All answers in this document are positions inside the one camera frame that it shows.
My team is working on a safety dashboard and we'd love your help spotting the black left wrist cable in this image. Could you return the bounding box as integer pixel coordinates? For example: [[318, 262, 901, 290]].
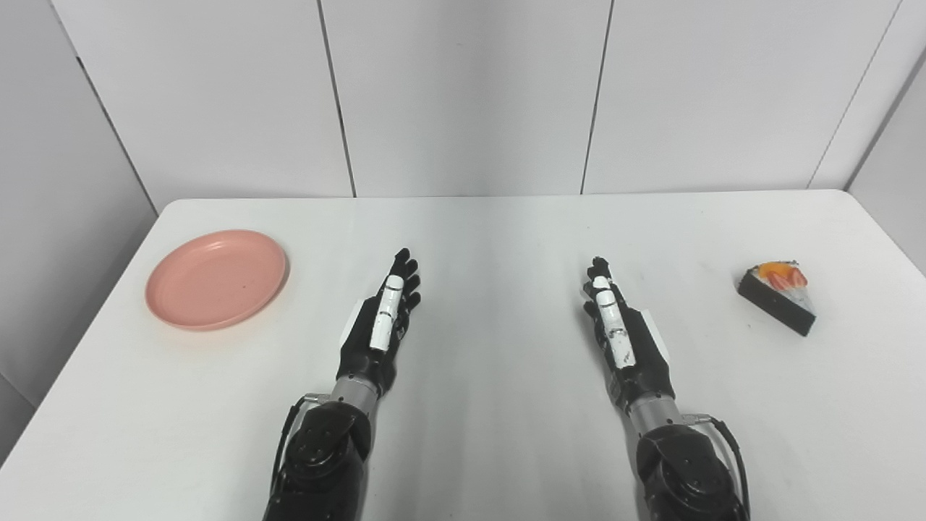
[[268, 393, 334, 507]]

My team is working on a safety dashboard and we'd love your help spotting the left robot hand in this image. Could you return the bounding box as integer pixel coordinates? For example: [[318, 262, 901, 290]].
[[336, 248, 422, 395]]

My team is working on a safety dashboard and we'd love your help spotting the pink plate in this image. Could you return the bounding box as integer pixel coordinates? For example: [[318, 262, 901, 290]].
[[145, 229, 290, 332]]

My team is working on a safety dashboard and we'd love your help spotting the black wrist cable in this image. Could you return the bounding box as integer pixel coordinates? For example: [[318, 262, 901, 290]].
[[684, 412, 752, 518], [268, 393, 334, 507]]

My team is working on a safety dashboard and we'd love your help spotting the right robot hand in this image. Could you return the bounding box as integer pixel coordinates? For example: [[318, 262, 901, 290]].
[[583, 256, 676, 412]]

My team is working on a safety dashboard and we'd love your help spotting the chocolate cake slice with fruit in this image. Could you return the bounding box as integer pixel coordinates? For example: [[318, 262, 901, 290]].
[[737, 260, 817, 338]]

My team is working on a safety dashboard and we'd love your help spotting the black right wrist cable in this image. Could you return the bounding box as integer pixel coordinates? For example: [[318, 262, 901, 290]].
[[684, 412, 752, 518]]

